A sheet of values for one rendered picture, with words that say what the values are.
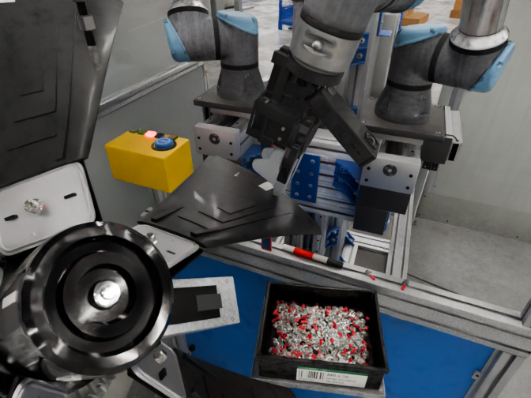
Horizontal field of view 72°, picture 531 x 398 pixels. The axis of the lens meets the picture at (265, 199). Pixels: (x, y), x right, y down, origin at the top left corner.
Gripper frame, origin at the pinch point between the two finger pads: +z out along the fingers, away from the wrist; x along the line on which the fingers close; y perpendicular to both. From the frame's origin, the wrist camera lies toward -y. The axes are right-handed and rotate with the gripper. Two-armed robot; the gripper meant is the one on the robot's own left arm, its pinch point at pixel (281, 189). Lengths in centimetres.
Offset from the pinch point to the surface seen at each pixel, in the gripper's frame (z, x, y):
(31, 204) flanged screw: -8.4, 28.5, 16.4
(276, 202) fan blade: 0.5, 2.5, -0.3
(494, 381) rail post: 31, -13, -57
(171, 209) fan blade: -1.0, 15.0, 10.1
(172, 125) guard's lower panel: 56, -77, 64
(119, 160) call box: 20.6, -9.1, 37.3
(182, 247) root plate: -3.3, 21.0, 5.0
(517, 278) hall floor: 81, -127, -116
